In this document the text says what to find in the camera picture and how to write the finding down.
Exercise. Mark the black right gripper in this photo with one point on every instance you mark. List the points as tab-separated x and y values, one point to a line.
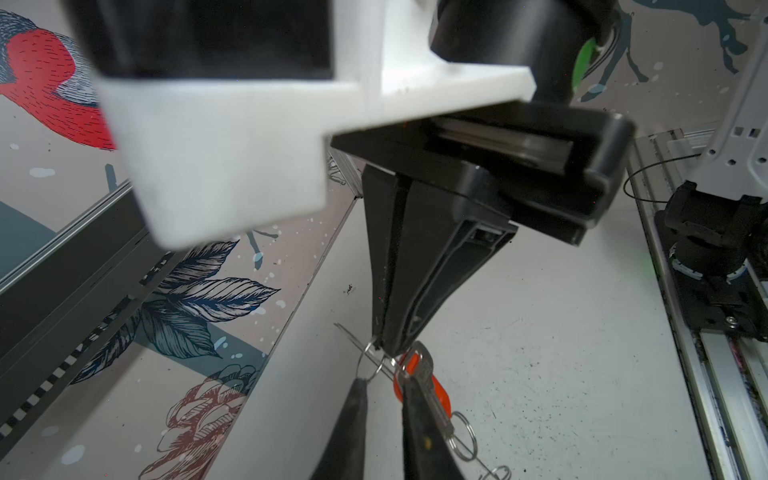
552	168

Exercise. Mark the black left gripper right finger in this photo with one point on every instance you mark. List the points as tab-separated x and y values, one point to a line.
426	455

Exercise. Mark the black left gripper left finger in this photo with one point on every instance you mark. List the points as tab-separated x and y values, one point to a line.
344	454

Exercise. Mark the silver metal carabiner keyring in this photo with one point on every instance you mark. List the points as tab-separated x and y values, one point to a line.
383	365

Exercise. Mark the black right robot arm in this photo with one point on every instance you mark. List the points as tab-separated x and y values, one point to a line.
720	209

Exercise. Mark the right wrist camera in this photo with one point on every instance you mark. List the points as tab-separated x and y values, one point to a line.
222	110

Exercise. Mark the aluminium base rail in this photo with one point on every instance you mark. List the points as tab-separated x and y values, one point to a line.
719	325

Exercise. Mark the black hanging wire basket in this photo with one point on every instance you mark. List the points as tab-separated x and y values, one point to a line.
64	303

